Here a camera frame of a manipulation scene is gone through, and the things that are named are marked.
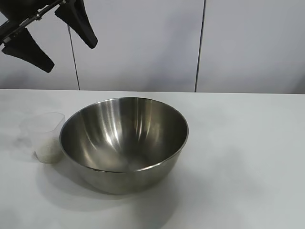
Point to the clear plastic measuring cup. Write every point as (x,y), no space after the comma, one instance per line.
(45,128)

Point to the stainless steel mixing bowl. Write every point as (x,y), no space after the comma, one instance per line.
(119,145)

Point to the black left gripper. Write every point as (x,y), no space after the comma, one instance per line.
(26,12)

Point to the white uncooked rice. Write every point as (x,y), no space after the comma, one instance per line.
(47,153)

